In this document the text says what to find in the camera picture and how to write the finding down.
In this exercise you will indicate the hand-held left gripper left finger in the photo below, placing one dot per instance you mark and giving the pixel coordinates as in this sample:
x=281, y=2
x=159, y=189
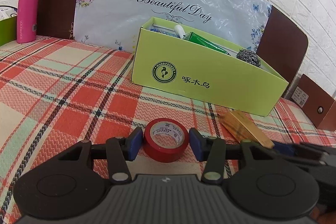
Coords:
x=136, y=145

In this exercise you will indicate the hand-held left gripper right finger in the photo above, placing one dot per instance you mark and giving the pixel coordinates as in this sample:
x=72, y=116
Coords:
x=197, y=144

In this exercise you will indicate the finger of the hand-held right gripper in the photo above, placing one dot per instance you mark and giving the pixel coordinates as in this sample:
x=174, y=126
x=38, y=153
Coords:
x=284, y=149

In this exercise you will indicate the red tape roll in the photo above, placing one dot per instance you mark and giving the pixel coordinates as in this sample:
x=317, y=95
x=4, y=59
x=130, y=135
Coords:
x=165, y=145

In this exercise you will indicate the orange gold box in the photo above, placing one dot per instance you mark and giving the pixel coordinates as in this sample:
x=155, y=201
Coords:
x=246, y=127

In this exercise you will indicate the light green cardboard box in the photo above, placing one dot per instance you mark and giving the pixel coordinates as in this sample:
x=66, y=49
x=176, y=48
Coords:
x=204, y=69

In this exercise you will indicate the brown cardboard box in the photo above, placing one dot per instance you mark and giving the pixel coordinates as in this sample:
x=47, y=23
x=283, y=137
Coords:
x=315, y=103

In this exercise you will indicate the plaid bed sheet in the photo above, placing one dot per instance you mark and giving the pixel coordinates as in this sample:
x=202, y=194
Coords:
x=65, y=82

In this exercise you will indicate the steel wool scrubber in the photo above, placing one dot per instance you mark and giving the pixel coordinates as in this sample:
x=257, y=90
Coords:
x=248, y=57

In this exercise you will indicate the brown wooden headboard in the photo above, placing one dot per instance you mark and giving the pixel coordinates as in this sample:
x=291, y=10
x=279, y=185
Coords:
x=283, y=43

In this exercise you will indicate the white plastic cap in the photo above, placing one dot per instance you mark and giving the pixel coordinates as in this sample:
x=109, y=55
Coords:
x=179, y=31

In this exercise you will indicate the floral plastic package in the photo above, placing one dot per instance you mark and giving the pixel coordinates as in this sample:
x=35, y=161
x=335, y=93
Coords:
x=118, y=16

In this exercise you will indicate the green box with small items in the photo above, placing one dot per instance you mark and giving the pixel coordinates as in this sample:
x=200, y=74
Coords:
x=6, y=31

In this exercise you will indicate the pink thermos bottle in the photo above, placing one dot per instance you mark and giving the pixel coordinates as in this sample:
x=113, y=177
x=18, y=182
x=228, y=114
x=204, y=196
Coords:
x=27, y=8

